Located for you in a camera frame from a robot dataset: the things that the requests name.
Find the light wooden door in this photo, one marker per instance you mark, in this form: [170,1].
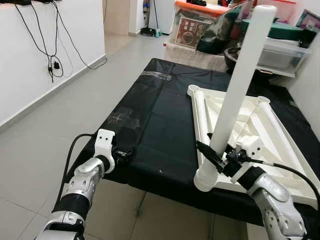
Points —
[117,15]

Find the dark picture frame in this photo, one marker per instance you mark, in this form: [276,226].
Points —
[309,22]

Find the clear plastic bin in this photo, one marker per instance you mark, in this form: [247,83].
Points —
[285,57]

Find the black power strip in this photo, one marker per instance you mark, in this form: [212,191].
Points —
[20,2]

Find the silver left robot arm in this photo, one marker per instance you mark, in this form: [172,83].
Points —
[85,180]

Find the pink box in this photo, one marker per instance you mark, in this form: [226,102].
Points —
[285,10]

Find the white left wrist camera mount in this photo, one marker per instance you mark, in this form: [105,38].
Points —
[105,142]

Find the black shiny bag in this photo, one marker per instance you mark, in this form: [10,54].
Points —
[215,35]

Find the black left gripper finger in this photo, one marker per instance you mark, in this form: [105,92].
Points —
[129,156]
[128,151]

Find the green pot lid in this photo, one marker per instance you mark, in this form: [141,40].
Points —
[282,31]

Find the clear tape strip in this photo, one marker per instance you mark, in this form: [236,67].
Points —
[157,76]

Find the white plastic table top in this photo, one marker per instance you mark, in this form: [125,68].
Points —
[260,135]

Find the black table cloth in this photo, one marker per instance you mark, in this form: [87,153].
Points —
[165,130]

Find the beige woven mat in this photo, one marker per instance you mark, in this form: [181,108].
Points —
[190,60]

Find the black plug adapter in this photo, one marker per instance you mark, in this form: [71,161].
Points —
[56,65]

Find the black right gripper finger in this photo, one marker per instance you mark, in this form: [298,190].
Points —
[210,154]

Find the black wok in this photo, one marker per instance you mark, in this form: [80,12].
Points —
[231,60]

